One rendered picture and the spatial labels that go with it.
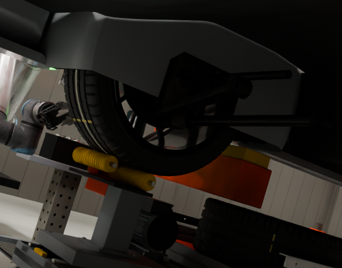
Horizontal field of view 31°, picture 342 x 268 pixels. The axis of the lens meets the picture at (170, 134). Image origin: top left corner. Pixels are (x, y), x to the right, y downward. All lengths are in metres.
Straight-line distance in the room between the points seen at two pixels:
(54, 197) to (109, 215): 0.85
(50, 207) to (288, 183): 4.78
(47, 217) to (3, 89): 0.72
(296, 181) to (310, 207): 0.43
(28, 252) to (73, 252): 0.22
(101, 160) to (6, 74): 0.71
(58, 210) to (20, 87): 0.60
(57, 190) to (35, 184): 2.70
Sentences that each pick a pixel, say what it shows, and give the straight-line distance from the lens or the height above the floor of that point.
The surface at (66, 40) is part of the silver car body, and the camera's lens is 1.81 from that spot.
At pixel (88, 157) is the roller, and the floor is 0.51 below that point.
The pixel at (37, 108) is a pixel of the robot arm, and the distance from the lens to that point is 2.32.
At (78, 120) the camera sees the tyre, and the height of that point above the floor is 0.62.
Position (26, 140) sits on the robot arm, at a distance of 2.38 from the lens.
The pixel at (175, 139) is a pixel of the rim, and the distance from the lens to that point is 2.25.
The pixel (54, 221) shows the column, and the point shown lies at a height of 0.18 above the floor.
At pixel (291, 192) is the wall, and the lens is 7.43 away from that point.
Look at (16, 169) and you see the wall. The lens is 5.52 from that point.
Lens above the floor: 0.51
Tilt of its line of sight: 5 degrees up
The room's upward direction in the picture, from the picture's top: 17 degrees clockwise
